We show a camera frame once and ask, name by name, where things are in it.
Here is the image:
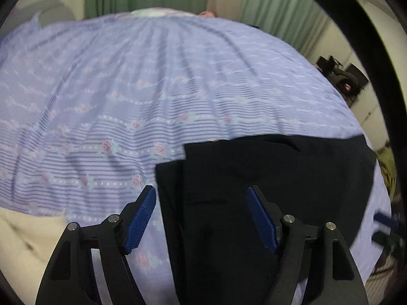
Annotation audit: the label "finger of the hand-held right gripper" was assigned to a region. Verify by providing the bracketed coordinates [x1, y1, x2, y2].
[373, 211, 403, 231]
[373, 233, 406, 259]

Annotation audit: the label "olive cloth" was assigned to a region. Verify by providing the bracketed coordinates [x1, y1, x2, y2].
[375, 144, 399, 197]

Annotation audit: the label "grey padded headboard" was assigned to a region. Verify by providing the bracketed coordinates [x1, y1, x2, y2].
[13, 0, 77, 29]

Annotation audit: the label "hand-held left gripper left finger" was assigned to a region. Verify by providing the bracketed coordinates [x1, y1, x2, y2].
[35, 185, 157, 305]

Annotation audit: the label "black chair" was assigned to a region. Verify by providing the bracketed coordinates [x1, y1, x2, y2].
[316, 55, 370, 107]

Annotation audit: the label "white printed pillow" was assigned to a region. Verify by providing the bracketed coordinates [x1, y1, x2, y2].
[130, 7, 167, 18]

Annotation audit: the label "purple floral bed sheet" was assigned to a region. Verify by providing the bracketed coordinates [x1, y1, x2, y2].
[0, 6, 393, 305]

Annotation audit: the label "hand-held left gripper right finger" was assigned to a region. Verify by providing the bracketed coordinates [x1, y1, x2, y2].
[245, 186, 369, 305]

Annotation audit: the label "black cable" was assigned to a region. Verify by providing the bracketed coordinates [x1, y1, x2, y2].
[332, 0, 398, 178]

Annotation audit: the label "black pants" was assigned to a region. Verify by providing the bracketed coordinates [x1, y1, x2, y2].
[155, 133, 377, 305]

